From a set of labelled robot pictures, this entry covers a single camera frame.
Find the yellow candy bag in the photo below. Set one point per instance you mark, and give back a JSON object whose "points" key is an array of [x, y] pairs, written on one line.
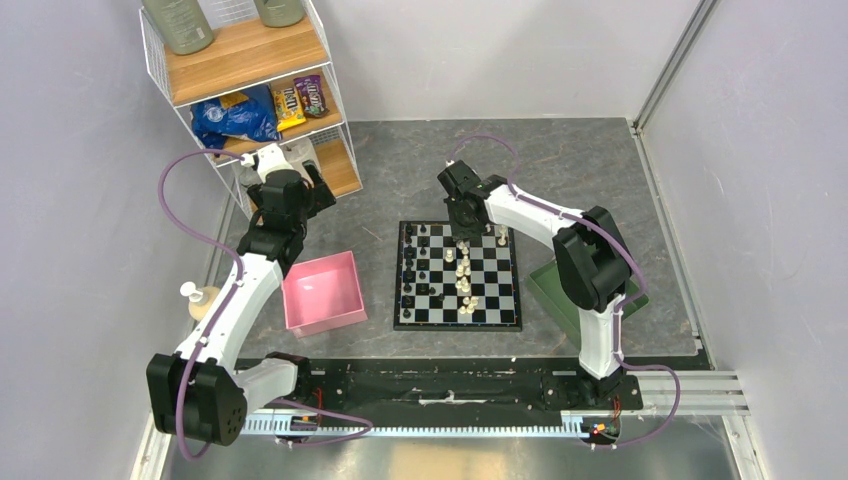
{"points": [[288, 108]]}

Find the green plastic bin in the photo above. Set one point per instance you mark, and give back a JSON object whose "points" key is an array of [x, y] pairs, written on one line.
{"points": [[544, 285]]}

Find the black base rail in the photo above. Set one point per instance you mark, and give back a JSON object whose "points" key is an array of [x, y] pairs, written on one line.
{"points": [[444, 397]]}

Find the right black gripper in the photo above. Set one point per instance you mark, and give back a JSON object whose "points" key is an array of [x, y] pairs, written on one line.
{"points": [[460, 232]]}

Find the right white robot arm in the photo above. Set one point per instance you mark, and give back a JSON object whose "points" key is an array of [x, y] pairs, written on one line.
{"points": [[593, 262]]}

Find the grey-green bottle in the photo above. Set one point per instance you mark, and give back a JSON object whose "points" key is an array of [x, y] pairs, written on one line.
{"points": [[280, 13], [181, 24]]}

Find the white wire wooden shelf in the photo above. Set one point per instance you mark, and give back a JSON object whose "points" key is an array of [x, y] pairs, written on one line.
{"points": [[246, 53]]}

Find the soap pump dispenser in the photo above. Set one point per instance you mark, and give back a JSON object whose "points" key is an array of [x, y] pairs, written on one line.
{"points": [[200, 299]]}

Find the grey-green bottle right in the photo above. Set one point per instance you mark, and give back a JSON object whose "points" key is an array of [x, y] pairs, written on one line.
{"points": [[280, 13]]}

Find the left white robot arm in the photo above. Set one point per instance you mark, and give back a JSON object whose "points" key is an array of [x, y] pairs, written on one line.
{"points": [[197, 393]]}

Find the blue snack bag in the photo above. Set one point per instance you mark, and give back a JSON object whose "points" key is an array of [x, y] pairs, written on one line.
{"points": [[248, 114]]}

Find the pink plastic bin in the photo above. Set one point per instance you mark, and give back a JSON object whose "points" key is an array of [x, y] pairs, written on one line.
{"points": [[322, 294]]}

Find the brown candy bag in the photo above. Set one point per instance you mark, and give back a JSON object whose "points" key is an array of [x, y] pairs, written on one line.
{"points": [[310, 91]]}

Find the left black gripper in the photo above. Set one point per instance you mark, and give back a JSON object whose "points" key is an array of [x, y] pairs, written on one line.
{"points": [[319, 197]]}

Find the grey-green bottle left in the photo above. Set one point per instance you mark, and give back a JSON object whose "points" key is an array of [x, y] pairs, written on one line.
{"points": [[181, 24]]}

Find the black and white chessboard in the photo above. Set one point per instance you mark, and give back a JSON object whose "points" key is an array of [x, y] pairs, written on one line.
{"points": [[478, 291]]}

